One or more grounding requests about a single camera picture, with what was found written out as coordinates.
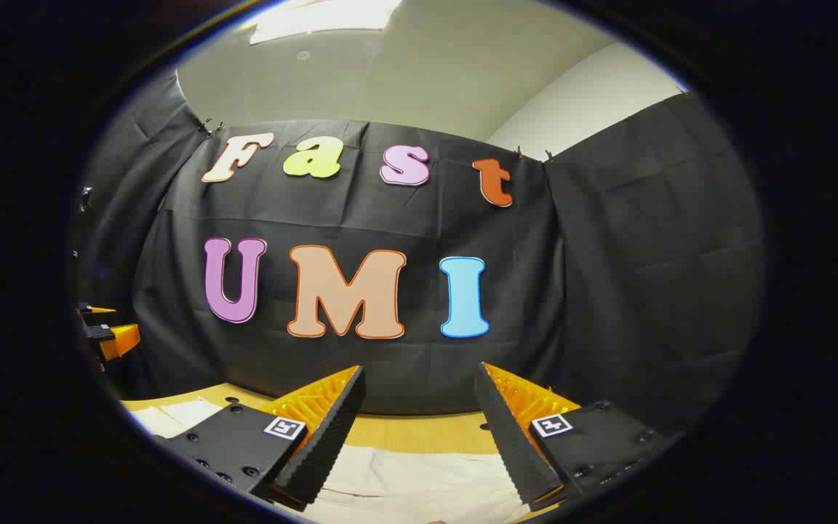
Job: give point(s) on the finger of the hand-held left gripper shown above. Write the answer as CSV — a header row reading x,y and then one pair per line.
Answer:
x,y
92,308
117,338

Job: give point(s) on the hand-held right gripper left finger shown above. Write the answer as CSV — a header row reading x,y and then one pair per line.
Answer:
x,y
332,429

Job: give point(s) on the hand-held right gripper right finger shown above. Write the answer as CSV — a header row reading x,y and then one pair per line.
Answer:
x,y
510,437

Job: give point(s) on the white jeans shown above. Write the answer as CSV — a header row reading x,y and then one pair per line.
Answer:
x,y
419,484

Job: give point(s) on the black backdrop cloth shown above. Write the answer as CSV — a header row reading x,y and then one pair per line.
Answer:
x,y
608,291

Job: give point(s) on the ceiling light panel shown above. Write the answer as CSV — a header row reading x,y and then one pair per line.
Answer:
x,y
324,18

